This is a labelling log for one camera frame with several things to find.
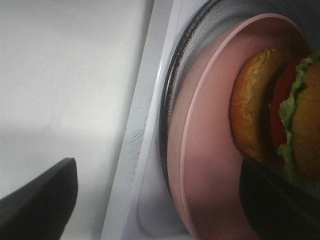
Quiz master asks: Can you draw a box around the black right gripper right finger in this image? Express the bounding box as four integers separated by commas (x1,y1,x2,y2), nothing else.
239,158,320,240

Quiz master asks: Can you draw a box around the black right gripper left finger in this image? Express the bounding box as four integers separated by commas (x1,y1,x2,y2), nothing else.
0,158,78,240

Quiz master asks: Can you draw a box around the pink round plate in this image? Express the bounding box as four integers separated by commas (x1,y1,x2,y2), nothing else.
167,13,309,240

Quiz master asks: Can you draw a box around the burger with lettuce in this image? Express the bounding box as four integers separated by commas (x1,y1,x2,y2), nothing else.
230,48,320,190

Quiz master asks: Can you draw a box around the white microwave oven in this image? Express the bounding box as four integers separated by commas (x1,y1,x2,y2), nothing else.
99,0,320,240

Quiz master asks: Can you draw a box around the glass microwave turntable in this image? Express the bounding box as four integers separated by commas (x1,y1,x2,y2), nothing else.
158,0,251,181

